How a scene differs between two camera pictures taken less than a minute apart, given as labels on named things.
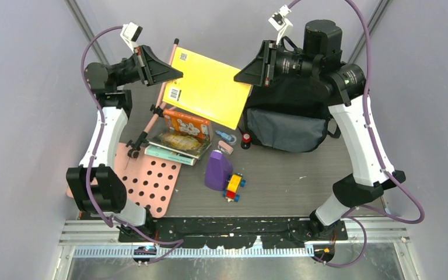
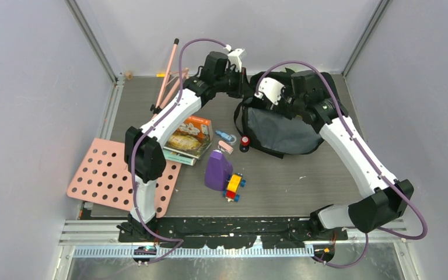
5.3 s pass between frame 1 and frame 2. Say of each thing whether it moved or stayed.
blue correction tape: stayed
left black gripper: moved
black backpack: stayed
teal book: stayed
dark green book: stayed
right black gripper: moved
